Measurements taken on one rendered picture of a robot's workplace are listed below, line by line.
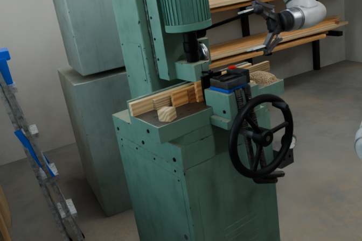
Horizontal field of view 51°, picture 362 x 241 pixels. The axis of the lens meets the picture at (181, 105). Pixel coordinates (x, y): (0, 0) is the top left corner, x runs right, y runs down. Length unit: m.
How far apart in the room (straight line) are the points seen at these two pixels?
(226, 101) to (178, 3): 0.38
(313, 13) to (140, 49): 0.70
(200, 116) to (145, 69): 0.39
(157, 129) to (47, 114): 2.55
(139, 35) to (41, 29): 2.11
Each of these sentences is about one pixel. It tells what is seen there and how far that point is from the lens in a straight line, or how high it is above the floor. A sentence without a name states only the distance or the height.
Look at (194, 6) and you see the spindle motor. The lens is 1.38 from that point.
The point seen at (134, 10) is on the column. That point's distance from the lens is 1.57.
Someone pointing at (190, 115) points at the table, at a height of 0.90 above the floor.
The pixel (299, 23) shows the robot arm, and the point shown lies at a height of 1.11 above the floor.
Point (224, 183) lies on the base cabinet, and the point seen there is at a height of 0.59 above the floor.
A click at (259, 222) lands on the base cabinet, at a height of 0.32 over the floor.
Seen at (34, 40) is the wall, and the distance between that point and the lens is 3.61.
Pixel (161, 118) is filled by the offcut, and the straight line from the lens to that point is 1.29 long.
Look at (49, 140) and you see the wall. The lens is 3.80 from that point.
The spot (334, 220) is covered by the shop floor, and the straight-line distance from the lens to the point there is 2.29.
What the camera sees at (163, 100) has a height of 0.93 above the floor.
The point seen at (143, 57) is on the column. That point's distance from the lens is 1.59.
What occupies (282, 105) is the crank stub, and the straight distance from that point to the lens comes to 1.25.
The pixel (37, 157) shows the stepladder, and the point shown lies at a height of 0.63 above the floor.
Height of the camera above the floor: 1.35
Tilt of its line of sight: 18 degrees down
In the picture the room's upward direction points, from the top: 9 degrees counter-clockwise
